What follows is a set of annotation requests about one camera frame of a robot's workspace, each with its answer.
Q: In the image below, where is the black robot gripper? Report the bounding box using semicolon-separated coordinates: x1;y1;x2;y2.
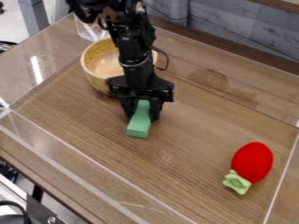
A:
106;75;174;122

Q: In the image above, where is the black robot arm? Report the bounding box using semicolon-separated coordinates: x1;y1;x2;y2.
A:
66;0;174;122

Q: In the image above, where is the light brown wooden bowl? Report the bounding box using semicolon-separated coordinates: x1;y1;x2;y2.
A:
79;38;159;95

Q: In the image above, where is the clear acrylic tray wall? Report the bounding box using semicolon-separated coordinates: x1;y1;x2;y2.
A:
0;17;299;224

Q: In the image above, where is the black cable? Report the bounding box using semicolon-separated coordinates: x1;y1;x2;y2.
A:
0;200;41;224

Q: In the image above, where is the black metal table leg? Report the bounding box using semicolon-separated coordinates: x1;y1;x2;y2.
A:
33;185;43;202

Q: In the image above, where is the clear acrylic corner bracket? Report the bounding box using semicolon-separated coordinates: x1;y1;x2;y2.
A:
74;13;111;42

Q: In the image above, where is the red plush strawberry toy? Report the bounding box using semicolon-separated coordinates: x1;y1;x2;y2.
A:
223;142;275;195

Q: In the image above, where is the green rectangular stick block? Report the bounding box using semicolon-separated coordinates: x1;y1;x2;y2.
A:
126;100;153;138

